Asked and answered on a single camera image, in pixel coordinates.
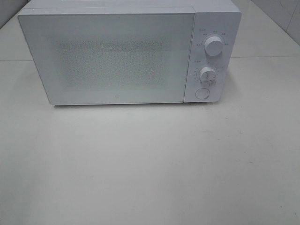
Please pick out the round door release button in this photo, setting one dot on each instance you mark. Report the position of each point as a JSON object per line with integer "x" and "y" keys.
{"x": 202, "y": 93}

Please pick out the white microwave oven body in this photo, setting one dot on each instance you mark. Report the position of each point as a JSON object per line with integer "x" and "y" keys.
{"x": 211, "y": 17}

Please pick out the white timer knob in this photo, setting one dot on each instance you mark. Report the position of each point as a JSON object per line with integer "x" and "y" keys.
{"x": 207, "y": 74}

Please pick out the white microwave door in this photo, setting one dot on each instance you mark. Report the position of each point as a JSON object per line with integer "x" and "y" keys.
{"x": 110, "y": 59}

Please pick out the white upper power knob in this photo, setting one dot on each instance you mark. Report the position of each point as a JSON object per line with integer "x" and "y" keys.
{"x": 213, "y": 45}

